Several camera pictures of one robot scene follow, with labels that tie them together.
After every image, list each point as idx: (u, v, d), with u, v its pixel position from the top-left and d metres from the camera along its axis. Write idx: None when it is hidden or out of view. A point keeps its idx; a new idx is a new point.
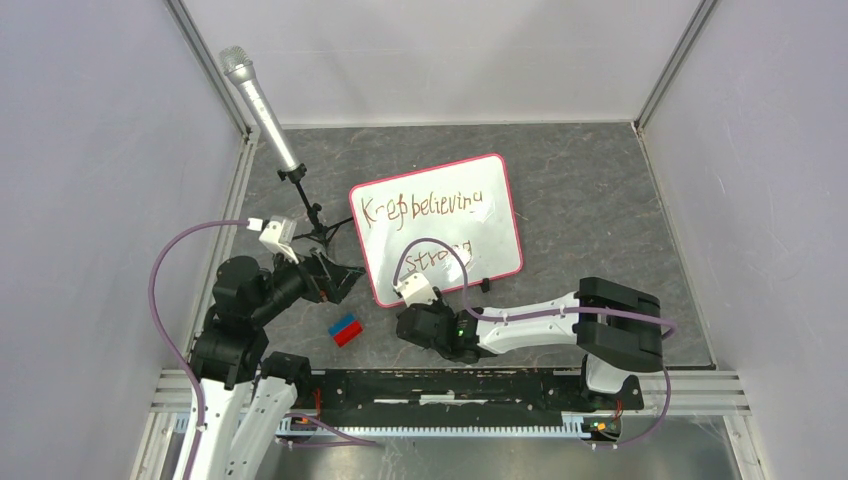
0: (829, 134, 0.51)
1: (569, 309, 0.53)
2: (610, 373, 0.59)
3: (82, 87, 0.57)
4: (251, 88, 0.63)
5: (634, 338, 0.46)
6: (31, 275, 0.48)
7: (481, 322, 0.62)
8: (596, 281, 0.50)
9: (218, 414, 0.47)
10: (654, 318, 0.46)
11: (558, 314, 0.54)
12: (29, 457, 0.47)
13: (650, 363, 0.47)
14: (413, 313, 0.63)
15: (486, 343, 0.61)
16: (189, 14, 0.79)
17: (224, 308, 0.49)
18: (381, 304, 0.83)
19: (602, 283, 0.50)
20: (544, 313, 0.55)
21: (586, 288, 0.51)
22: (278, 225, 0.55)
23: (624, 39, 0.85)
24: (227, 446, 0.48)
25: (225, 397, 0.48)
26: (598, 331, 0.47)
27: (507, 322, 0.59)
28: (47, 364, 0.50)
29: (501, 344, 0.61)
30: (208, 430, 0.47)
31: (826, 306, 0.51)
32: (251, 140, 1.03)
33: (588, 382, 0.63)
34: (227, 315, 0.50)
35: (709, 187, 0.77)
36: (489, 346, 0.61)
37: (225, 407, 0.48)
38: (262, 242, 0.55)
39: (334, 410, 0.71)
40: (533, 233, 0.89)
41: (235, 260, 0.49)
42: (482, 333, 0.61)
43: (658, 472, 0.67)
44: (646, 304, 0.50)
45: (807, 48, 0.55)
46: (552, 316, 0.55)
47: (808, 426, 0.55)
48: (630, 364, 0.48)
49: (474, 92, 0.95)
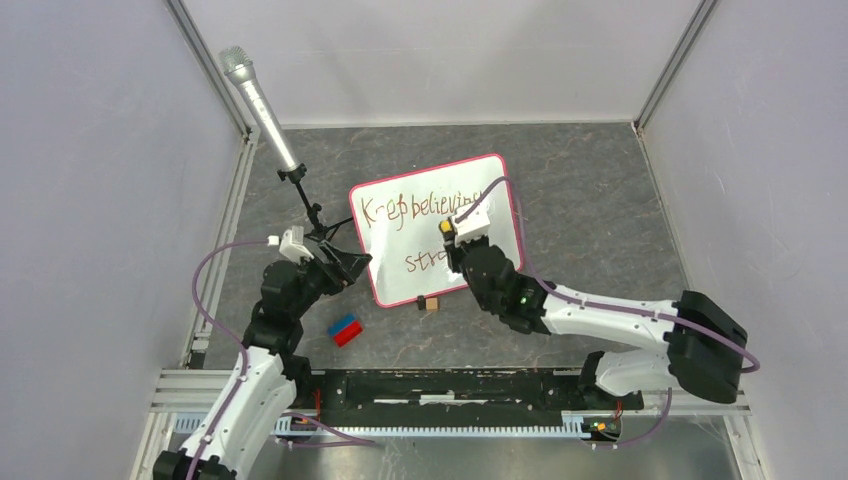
0: (828, 135, 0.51)
1: (665, 315, 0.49)
2: (630, 376, 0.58)
3: (82, 87, 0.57)
4: (251, 89, 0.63)
5: (719, 366, 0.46)
6: (32, 275, 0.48)
7: (551, 296, 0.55)
8: (701, 299, 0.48)
9: (258, 372, 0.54)
10: (748, 354, 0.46)
11: (648, 316, 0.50)
12: (29, 458, 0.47)
13: (721, 393, 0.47)
14: (494, 257, 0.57)
15: (551, 319, 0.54)
16: (189, 14, 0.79)
17: (268, 305, 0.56)
18: (382, 305, 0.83)
19: (707, 301, 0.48)
20: (630, 310, 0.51)
21: (688, 301, 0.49)
22: (289, 232, 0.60)
23: (625, 39, 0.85)
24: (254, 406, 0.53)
25: (268, 359, 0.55)
26: (693, 347, 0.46)
27: (584, 306, 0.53)
28: (45, 364, 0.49)
29: (565, 326, 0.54)
30: (246, 383, 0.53)
31: (827, 306, 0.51)
32: (251, 140, 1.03)
33: (599, 379, 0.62)
34: (270, 310, 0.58)
35: (709, 187, 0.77)
36: (549, 324, 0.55)
37: (266, 368, 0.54)
38: (283, 252, 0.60)
39: (334, 410, 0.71)
40: (533, 233, 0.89)
41: (277, 265, 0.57)
42: (550, 308, 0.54)
43: (659, 472, 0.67)
44: (737, 338, 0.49)
45: (806, 49, 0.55)
46: (641, 317, 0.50)
47: (808, 425, 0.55)
48: (704, 389, 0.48)
49: (474, 92, 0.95)
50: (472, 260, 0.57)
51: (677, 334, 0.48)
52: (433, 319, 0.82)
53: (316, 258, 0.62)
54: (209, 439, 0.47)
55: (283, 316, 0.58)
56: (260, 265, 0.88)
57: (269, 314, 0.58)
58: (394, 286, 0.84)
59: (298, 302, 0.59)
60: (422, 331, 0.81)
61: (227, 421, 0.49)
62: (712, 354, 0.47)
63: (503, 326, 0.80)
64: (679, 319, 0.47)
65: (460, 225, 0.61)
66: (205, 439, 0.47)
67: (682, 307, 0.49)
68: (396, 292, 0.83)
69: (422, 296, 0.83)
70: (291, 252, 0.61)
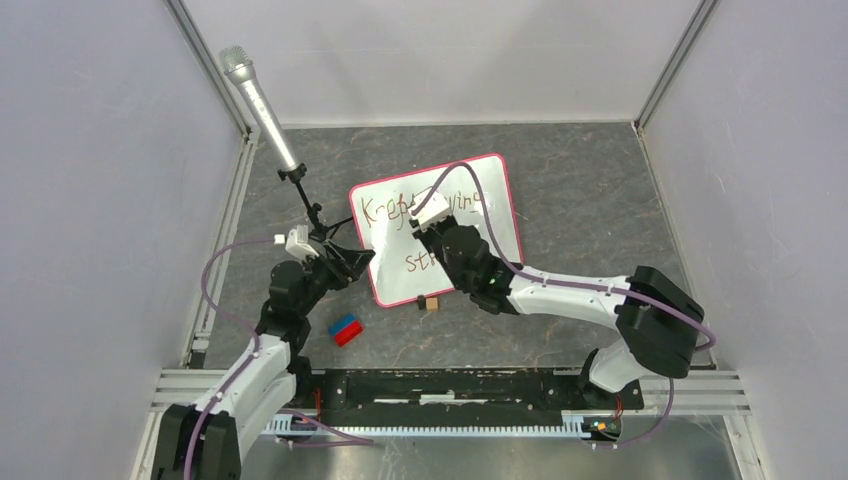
0: (829, 135, 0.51)
1: (617, 289, 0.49)
2: (618, 369, 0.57)
3: (82, 87, 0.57)
4: (251, 88, 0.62)
5: (670, 338, 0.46)
6: (31, 276, 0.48)
7: (518, 277, 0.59)
8: (652, 273, 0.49)
9: (269, 352, 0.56)
10: (698, 326, 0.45)
11: (602, 291, 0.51)
12: (29, 457, 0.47)
13: (675, 367, 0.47)
14: (471, 237, 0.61)
15: (517, 299, 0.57)
16: (189, 14, 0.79)
17: (275, 304, 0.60)
18: (382, 305, 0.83)
19: (658, 276, 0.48)
20: (585, 286, 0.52)
21: (640, 275, 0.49)
22: (294, 232, 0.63)
23: (625, 39, 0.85)
24: (261, 384, 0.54)
25: (279, 343, 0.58)
26: (640, 318, 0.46)
27: (545, 284, 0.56)
28: (45, 364, 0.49)
29: (529, 303, 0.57)
30: (257, 359, 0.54)
31: (827, 306, 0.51)
32: (251, 139, 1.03)
33: (591, 375, 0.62)
34: (277, 308, 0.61)
35: (710, 187, 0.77)
36: (515, 302, 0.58)
37: (277, 350, 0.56)
38: (288, 249, 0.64)
39: (334, 410, 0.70)
40: (533, 233, 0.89)
41: (282, 265, 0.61)
42: (515, 287, 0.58)
43: (658, 472, 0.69)
44: (692, 312, 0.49)
45: (806, 48, 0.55)
46: (596, 291, 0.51)
47: (808, 425, 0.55)
48: (659, 365, 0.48)
49: (474, 92, 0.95)
50: (450, 238, 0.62)
51: (627, 308, 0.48)
52: (433, 318, 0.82)
53: (321, 257, 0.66)
54: (220, 398, 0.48)
55: (291, 314, 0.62)
56: (260, 265, 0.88)
57: (277, 312, 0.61)
58: (393, 286, 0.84)
59: (304, 300, 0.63)
60: (422, 331, 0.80)
61: (238, 386, 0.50)
62: (663, 326, 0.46)
63: (503, 326, 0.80)
64: (630, 293, 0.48)
65: (419, 214, 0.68)
66: (216, 398, 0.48)
67: (635, 282, 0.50)
68: (396, 292, 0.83)
69: (422, 295, 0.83)
70: (296, 251, 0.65)
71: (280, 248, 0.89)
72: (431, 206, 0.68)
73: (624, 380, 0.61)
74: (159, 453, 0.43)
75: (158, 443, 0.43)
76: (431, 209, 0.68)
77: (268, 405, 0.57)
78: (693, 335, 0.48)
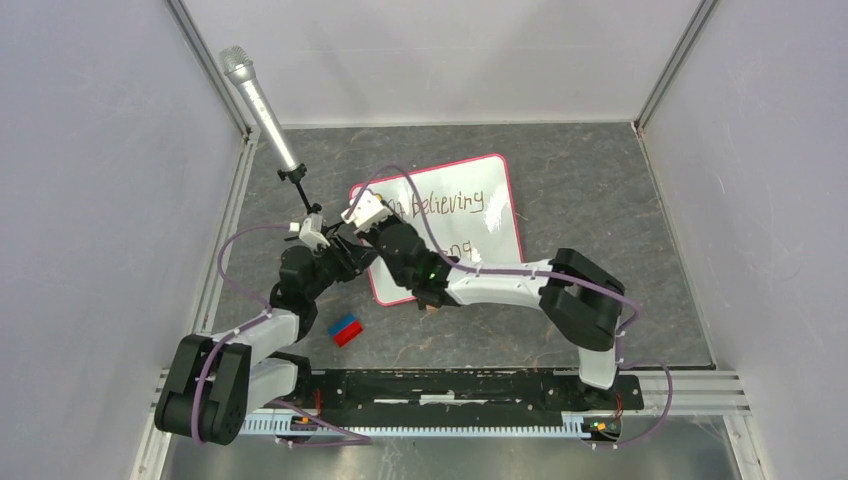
0: (828, 135, 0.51)
1: (541, 272, 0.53)
2: (592, 358, 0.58)
3: (82, 87, 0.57)
4: (252, 89, 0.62)
5: (593, 313, 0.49)
6: (32, 276, 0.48)
7: (455, 270, 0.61)
8: (572, 254, 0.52)
9: (281, 317, 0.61)
10: (617, 297, 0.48)
11: (528, 275, 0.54)
12: (30, 457, 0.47)
13: (602, 339, 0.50)
14: (407, 236, 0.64)
15: (456, 290, 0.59)
16: (189, 14, 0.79)
17: (286, 286, 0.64)
18: (382, 303, 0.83)
19: (577, 256, 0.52)
20: (514, 272, 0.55)
21: (561, 257, 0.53)
22: (308, 220, 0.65)
23: (625, 39, 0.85)
24: (272, 341, 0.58)
25: (288, 315, 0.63)
26: (560, 296, 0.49)
27: (478, 273, 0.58)
28: (46, 365, 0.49)
29: (468, 293, 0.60)
30: (273, 318, 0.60)
31: (827, 306, 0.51)
32: (251, 139, 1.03)
33: (581, 375, 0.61)
34: (288, 290, 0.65)
35: (709, 188, 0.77)
36: (454, 294, 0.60)
37: (286, 316, 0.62)
38: (302, 237, 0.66)
39: (335, 410, 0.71)
40: (533, 233, 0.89)
41: (295, 249, 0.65)
42: (451, 280, 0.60)
43: (659, 472, 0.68)
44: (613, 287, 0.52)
45: (806, 48, 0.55)
46: (522, 276, 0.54)
47: (808, 425, 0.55)
48: (587, 339, 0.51)
49: (474, 92, 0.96)
50: (388, 238, 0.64)
51: (550, 287, 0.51)
52: (433, 318, 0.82)
53: (332, 247, 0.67)
54: (237, 334, 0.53)
55: (300, 296, 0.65)
56: (260, 265, 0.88)
57: (287, 295, 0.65)
58: (393, 286, 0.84)
59: (313, 285, 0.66)
60: (421, 331, 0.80)
61: (254, 332, 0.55)
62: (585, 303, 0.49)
63: (503, 327, 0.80)
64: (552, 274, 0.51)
65: (355, 218, 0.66)
66: (233, 333, 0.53)
67: (556, 263, 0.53)
68: (396, 292, 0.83)
69: None
70: (308, 240, 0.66)
71: (279, 248, 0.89)
72: (365, 209, 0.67)
73: (613, 369, 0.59)
74: (172, 378, 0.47)
75: (175, 365, 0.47)
76: (367, 211, 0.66)
77: (274, 373, 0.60)
78: (618, 308, 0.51)
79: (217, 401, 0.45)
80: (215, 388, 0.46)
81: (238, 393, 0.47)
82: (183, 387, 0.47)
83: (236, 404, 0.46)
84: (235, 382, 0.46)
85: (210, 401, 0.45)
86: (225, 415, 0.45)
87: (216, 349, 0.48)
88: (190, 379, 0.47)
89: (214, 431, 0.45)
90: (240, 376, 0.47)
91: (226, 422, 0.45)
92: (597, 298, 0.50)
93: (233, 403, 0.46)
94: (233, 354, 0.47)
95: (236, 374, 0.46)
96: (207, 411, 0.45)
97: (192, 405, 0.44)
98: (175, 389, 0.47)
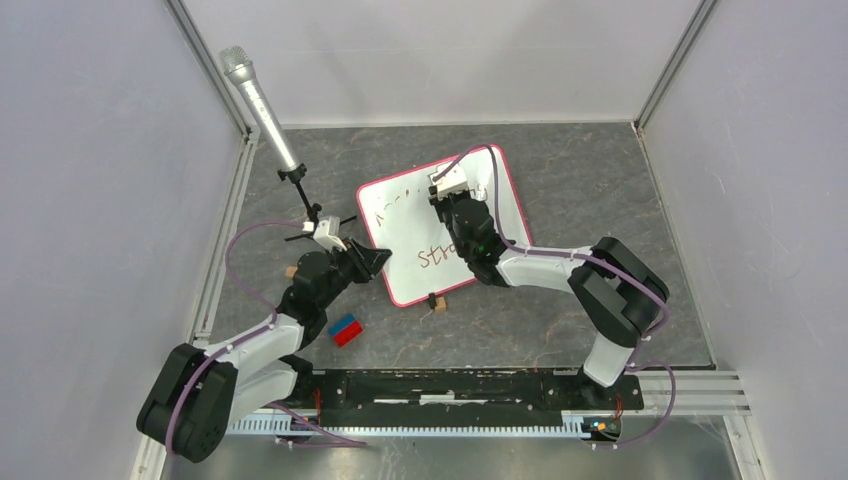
0: (827, 136, 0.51)
1: (580, 253, 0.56)
2: (606, 357, 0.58)
3: (82, 87, 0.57)
4: (252, 89, 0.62)
5: (624, 304, 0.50)
6: (32, 275, 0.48)
7: (509, 250, 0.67)
8: (614, 243, 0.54)
9: (283, 328, 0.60)
10: (652, 295, 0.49)
11: (567, 257, 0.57)
12: (29, 456, 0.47)
13: (627, 334, 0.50)
14: (480, 211, 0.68)
15: (504, 267, 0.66)
16: (189, 14, 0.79)
17: (299, 292, 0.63)
18: (396, 304, 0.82)
19: (619, 246, 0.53)
20: (554, 254, 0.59)
21: (602, 245, 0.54)
22: (327, 222, 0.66)
23: (624, 40, 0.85)
24: (269, 352, 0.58)
25: (293, 325, 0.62)
26: (590, 279, 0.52)
27: (527, 254, 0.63)
28: (46, 364, 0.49)
29: (514, 273, 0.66)
30: (273, 330, 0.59)
31: (826, 306, 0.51)
32: (251, 139, 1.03)
33: (586, 369, 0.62)
34: (300, 295, 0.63)
35: (709, 188, 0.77)
36: (502, 272, 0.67)
37: (289, 326, 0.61)
38: (316, 237, 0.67)
39: (334, 410, 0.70)
40: (533, 233, 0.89)
41: (314, 255, 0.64)
42: (504, 258, 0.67)
43: (658, 472, 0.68)
44: (652, 285, 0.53)
45: (806, 49, 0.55)
46: (563, 258, 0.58)
47: (808, 424, 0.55)
48: (613, 332, 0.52)
49: (473, 93, 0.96)
50: (460, 208, 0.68)
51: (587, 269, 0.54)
52: (434, 318, 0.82)
53: (349, 250, 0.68)
54: (229, 350, 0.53)
55: (310, 303, 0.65)
56: (260, 265, 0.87)
57: (298, 300, 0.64)
58: (410, 285, 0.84)
59: (326, 293, 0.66)
60: (422, 331, 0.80)
61: (248, 346, 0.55)
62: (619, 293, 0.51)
63: (503, 327, 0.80)
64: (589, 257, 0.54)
65: (440, 182, 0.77)
66: (226, 347, 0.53)
67: (598, 249, 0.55)
68: (412, 292, 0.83)
69: (432, 295, 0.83)
70: (324, 242, 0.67)
71: (280, 248, 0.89)
72: (450, 176, 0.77)
73: (620, 370, 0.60)
74: (160, 385, 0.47)
75: (165, 372, 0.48)
76: (451, 179, 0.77)
77: (269, 385, 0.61)
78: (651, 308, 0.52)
79: (195, 419, 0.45)
80: (196, 405, 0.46)
81: (217, 415, 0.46)
82: (167, 397, 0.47)
83: (214, 424, 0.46)
84: (215, 403, 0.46)
85: (190, 416, 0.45)
86: (201, 434, 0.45)
87: (203, 364, 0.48)
88: (177, 387, 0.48)
89: (186, 447, 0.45)
90: (223, 396, 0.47)
91: (201, 441, 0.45)
92: (634, 294, 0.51)
93: (211, 423, 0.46)
94: (218, 375, 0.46)
95: (218, 395, 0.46)
96: (183, 426, 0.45)
97: (171, 419, 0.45)
98: (159, 397, 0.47)
